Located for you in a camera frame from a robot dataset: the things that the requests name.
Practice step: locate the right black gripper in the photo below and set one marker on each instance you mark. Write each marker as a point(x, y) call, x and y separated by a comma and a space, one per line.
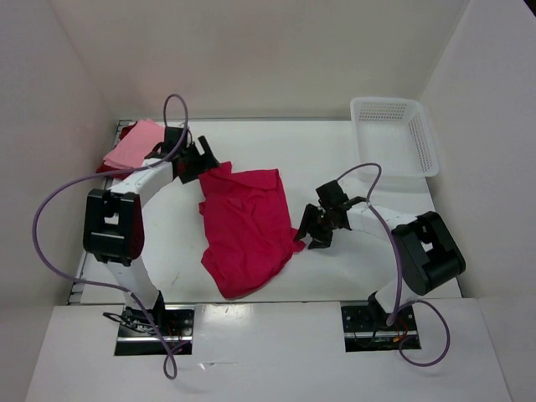
point(311, 213)

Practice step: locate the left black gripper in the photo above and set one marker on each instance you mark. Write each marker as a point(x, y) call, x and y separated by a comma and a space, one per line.
point(205, 162)

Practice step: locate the light pink t-shirt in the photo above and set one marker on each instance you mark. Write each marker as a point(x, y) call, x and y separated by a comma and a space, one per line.
point(140, 141)

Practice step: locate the magenta t-shirt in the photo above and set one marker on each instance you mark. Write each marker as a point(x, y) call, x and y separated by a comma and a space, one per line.
point(248, 228)

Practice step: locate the dark red t-shirt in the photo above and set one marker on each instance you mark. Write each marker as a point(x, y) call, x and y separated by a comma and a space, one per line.
point(109, 164)

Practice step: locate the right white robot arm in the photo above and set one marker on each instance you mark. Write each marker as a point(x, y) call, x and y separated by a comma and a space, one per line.
point(425, 253)

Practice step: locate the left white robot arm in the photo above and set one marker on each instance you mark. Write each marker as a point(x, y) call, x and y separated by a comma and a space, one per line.
point(114, 230)

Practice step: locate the white plastic basket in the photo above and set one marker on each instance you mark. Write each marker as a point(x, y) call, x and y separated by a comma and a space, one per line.
point(394, 133)

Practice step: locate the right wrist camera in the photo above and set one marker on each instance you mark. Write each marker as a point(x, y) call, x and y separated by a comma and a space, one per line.
point(331, 195)

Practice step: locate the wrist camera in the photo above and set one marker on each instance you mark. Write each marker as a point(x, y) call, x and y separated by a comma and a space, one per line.
point(331, 195)
point(176, 143)

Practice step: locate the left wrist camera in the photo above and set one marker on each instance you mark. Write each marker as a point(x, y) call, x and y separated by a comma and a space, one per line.
point(176, 143)

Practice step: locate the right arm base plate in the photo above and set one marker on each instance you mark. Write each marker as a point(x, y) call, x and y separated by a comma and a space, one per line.
point(361, 334)

